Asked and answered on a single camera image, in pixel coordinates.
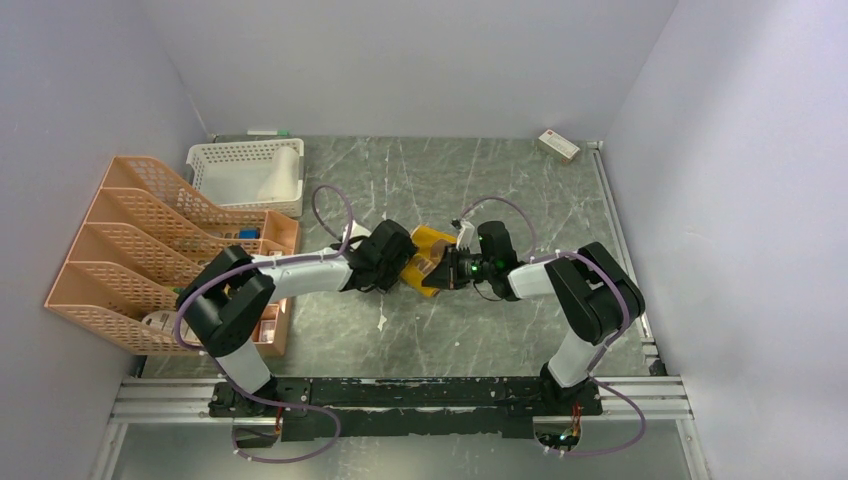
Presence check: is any orange compartment organiser tray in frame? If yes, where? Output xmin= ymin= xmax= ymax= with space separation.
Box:
xmin=218 ymin=210 xmax=303 ymax=357

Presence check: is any aluminium frame rail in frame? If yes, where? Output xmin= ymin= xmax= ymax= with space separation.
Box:
xmin=90 ymin=376 xmax=709 ymax=479

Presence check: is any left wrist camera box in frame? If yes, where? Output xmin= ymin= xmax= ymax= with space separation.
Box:
xmin=342 ymin=220 xmax=372 ymax=250

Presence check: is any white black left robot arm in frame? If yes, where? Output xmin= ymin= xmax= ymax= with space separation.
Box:
xmin=176 ymin=220 xmax=417 ymax=416

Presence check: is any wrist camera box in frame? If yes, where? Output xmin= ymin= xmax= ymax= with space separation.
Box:
xmin=451 ymin=219 xmax=477 ymax=250
xmin=342 ymin=220 xmax=372 ymax=250

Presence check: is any orange mesh file rack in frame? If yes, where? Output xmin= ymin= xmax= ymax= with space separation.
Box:
xmin=45 ymin=156 xmax=245 ymax=355

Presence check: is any white packet in file rack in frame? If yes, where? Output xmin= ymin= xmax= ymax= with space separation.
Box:
xmin=140 ymin=310 xmax=177 ymax=336

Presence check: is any yellow grey patterned towel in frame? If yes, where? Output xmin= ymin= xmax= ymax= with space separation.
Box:
xmin=400 ymin=225 xmax=456 ymax=297

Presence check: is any white red small box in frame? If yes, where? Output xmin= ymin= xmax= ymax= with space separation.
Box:
xmin=536 ymin=129 xmax=580 ymax=163

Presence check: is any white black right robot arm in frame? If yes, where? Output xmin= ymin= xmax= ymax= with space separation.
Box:
xmin=422 ymin=221 xmax=646 ymax=414

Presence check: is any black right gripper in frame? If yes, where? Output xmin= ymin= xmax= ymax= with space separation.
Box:
xmin=423 ymin=243 xmax=495 ymax=290

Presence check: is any white green marker pen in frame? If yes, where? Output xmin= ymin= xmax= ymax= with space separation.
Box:
xmin=246 ymin=129 xmax=291 ymax=137

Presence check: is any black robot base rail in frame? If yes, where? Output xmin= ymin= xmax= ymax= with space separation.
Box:
xmin=208 ymin=376 xmax=603 ymax=441

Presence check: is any white perforated plastic basket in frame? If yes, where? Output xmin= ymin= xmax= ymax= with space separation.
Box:
xmin=186 ymin=138 xmax=305 ymax=217

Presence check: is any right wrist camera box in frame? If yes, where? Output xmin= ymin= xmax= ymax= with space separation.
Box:
xmin=451 ymin=219 xmax=477 ymax=250

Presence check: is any blue item in organiser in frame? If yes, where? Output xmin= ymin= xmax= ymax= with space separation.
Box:
xmin=238 ymin=229 xmax=260 ymax=239

